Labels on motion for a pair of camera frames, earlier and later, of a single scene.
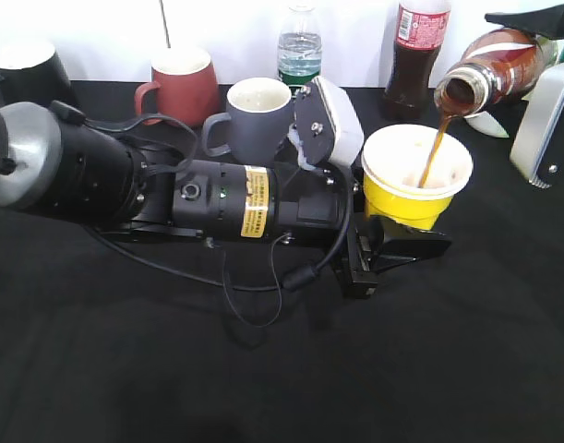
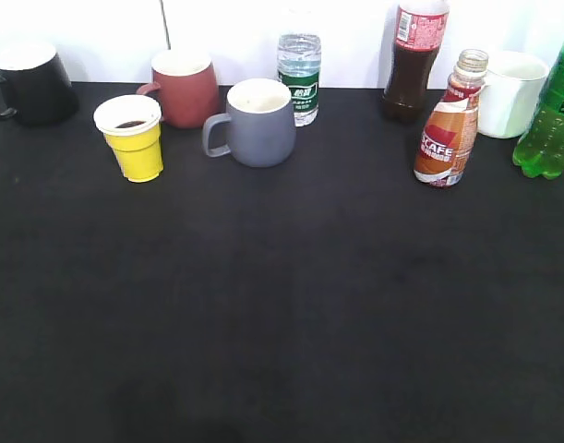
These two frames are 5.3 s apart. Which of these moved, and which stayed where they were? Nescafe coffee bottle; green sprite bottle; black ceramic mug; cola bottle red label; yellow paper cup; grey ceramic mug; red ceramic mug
Moved: Nescafe coffee bottle; green sprite bottle; yellow paper cup
Stayed: black ceramic mug; grey ceramic mug; cola bottle red label; red ceramic mug
